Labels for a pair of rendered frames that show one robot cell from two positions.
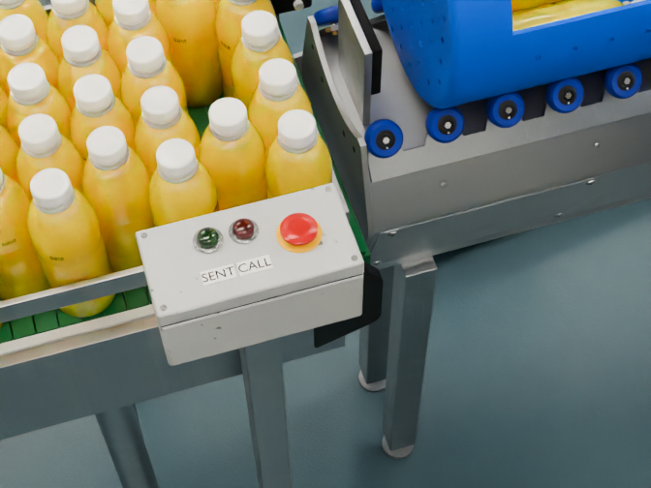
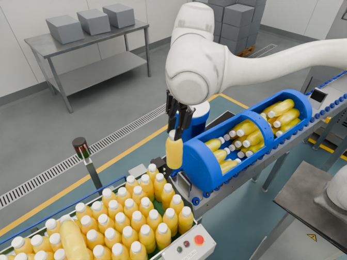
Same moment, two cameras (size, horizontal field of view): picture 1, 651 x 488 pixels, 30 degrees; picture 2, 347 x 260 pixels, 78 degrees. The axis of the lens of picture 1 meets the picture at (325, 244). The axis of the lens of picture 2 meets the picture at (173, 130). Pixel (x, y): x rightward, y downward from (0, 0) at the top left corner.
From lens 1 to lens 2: 0.45 m
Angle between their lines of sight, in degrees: 17
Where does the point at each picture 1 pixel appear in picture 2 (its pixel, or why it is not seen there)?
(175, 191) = (164, 236)
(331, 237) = (206, 239)
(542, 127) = (223, 187)
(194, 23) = (150, 188)
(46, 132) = (130, 231)
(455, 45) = (213, 182)
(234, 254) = (187, 251)
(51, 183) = (136, 246)
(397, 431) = not seen: hidden behind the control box
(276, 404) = not seen: outside the picture
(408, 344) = not seen: hidden behind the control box
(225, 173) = (171, 225)
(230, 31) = (158, 188)
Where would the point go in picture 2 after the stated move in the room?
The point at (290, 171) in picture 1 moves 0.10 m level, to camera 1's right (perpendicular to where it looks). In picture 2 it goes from (186, 221) to (207, 213)
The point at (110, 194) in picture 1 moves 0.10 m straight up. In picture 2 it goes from (147, 240) to (145, 231)
